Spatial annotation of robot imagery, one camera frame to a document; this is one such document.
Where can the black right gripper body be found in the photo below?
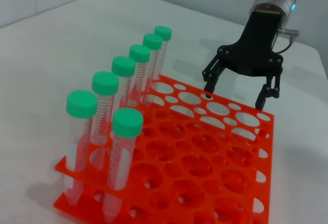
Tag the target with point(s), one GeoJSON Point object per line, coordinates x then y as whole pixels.
{"type": "Point", "coordinates": [256, 55]}

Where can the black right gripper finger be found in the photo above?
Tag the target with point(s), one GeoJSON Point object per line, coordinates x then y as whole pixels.
{"type": "Point", "coordinates": [274, 88]}
{"type": "Point", "coordinates": [211, 80]}

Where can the green-capped clear test tube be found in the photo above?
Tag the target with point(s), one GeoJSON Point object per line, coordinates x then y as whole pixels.
{"type": "Point", "coordinates": [105, 81]}
{"type": "Point", "coordinates": [153, 41]}
{"type": "Point", "coordinates": [139, 53]}
{"type": "Point", "coordinates": [82, 103]}
{"type": "Point", "coordinates": [127, 121]}
{"type": "Point", "coordinates": [163, 32]}
{"type": "Point", "coordinates": [123, 66]}

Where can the orange plastic test tube rack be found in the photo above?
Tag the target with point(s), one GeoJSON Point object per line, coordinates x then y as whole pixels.
{"type": "Point", "coordinates": [194, 157]}

